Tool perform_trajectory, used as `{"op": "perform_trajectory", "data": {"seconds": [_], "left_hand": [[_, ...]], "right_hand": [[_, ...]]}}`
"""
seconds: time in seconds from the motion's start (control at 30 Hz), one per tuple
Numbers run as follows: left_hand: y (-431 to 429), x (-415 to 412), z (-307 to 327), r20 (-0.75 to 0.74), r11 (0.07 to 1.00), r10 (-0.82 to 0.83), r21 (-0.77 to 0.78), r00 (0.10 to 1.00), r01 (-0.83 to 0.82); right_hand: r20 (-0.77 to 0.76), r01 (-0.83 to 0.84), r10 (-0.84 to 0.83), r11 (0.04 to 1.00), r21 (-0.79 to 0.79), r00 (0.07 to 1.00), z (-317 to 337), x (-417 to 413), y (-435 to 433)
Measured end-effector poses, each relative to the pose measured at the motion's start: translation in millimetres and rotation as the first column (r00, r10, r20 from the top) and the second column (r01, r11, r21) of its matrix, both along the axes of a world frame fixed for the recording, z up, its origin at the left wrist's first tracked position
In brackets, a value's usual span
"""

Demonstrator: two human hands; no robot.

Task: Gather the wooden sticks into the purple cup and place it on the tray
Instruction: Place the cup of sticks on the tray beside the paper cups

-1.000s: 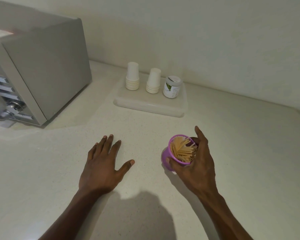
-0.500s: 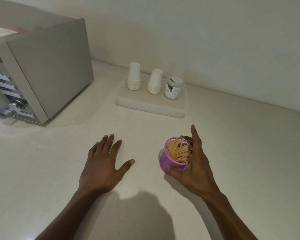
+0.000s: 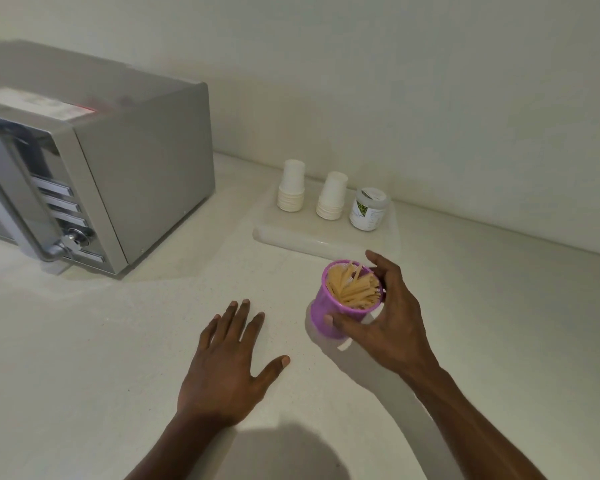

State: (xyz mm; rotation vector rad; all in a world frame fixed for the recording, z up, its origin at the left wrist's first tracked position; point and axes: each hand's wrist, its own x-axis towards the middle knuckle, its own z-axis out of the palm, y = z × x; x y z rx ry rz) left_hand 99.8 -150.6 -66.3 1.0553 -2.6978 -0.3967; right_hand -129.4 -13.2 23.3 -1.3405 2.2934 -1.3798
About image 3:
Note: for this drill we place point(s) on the person's left hand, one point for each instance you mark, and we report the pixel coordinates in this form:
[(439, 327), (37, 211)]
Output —
[(225, 374)]

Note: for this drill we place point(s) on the person's right hand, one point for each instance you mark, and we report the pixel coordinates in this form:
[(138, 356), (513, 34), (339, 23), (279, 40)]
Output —
[(395, 324)]

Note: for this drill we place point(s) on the pile of wooden stir sticks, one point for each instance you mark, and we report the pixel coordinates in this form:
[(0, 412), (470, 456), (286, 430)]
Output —
[(355, 289)]

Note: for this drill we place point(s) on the purple mesh cup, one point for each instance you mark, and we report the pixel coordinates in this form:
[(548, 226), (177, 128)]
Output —
[(325, 309)]

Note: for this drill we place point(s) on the person's right forearm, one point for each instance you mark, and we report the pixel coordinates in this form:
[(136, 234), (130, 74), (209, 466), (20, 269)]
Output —
[(475, 429)]

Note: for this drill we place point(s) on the white plastic tray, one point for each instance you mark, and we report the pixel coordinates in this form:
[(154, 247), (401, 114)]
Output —
[(330, 234)]

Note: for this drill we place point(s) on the white jar with green label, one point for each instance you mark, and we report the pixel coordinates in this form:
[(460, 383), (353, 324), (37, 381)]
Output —
[(367, 212)]

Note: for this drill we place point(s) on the stack of white paper cups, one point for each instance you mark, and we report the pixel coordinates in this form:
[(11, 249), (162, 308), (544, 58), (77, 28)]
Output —
[(292, 187), (332, 197)]

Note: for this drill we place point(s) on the silver microwave oven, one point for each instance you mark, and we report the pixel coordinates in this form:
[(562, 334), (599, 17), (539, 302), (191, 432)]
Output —
[(145, 164)]

